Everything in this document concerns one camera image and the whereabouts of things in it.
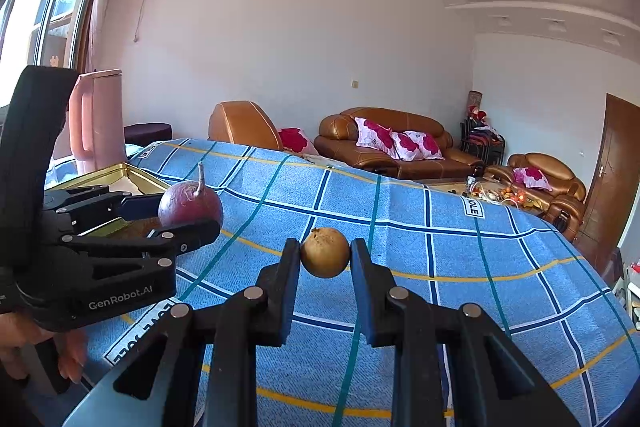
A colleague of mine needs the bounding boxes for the purple passion fruit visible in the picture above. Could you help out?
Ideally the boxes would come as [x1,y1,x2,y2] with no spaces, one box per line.
[157,161,224,227]

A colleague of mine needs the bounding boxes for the small tan longan fruit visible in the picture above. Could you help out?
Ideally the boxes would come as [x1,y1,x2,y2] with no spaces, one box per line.
[300,228,350,279]

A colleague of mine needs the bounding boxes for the person's left hand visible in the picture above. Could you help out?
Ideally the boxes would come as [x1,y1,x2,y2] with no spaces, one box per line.
[0,311,89,385]

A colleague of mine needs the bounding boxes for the gold rectangular tin box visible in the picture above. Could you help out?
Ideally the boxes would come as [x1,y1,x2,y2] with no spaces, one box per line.
[43,162,169,236]

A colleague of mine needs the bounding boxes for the pink electric kettle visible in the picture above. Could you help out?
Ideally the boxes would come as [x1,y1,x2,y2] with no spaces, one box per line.
[67,69,127,174]

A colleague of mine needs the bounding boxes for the dark round stool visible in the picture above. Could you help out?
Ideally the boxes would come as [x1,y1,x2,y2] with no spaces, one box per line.
[124,122,172,146]

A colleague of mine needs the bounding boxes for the blue plaid tablecloth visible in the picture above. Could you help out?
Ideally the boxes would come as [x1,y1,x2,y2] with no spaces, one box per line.
[44,136,640,427]

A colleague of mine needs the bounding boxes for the brown leather armchair near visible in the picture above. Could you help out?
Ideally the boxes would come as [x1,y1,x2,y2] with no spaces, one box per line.
[208,101,283,150]

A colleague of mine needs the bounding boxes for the brown leather armchair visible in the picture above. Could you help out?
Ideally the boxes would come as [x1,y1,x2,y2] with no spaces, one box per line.
[485,153,587,242]
[208,101,283,150]

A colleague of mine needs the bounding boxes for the red cushion on near chair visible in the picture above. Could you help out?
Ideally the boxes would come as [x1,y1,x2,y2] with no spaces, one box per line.
[278,127,318,155]

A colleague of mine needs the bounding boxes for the coffee table with items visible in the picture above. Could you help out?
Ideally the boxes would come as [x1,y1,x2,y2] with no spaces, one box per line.
[430,178,548,217]

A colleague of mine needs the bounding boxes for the brown leather three-seat sofa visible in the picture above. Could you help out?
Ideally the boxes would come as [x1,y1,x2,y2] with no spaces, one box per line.
[314,107,484,180]

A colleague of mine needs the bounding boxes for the floral pillow on armchair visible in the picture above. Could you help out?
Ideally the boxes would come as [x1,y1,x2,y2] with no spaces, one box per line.
[513,166,553,192]

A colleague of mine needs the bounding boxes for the brown leather armchair far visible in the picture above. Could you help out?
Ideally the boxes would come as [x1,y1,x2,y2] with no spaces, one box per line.
[485,153,587,242]

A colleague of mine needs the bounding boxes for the white floral pillow right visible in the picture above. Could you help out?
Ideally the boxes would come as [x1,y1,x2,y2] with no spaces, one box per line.
[392,131,444,161]

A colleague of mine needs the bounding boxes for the white floral pillow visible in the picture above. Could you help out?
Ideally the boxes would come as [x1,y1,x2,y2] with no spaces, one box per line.
[355,117,399,160]
[392,131,444,161]

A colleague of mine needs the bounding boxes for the stacked dark chairs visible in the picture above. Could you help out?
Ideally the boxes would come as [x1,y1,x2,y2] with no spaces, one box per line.
[460,118,506,166]

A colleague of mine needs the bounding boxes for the white floral pillow left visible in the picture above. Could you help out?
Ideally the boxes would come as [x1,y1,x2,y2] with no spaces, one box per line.
[355,117,399,160]

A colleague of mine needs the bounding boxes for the window with frame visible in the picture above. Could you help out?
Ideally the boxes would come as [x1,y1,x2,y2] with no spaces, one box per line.
[1,0,91,107]

